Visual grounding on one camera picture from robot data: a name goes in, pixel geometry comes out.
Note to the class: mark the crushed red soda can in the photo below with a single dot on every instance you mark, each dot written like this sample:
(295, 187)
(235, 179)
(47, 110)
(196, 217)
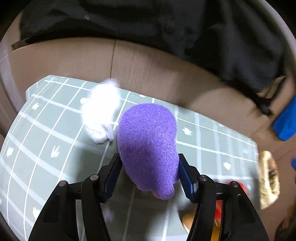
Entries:
(217, 221)

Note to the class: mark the green grid table mat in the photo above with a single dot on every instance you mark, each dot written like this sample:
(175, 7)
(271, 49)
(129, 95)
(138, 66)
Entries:
(47, 143)

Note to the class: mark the white crumpled tissue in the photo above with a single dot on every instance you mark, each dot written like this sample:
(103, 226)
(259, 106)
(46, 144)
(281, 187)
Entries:
(98, 109)

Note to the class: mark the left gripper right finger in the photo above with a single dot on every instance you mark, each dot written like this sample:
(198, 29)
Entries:
(188, 176)

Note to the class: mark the black cloth on cabinet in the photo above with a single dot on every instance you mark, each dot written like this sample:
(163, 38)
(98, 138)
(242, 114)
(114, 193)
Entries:
(233, 40)

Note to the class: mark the yellow trash bag bin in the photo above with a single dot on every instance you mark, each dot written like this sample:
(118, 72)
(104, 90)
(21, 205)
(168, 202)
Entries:
(269, 184)

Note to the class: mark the purple sponge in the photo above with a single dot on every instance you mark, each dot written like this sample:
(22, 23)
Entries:
(146, 138)

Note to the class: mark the blue towel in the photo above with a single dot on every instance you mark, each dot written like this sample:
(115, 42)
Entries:
(284, 125)

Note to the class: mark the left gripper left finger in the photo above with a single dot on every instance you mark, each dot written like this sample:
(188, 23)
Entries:
(108, 176)

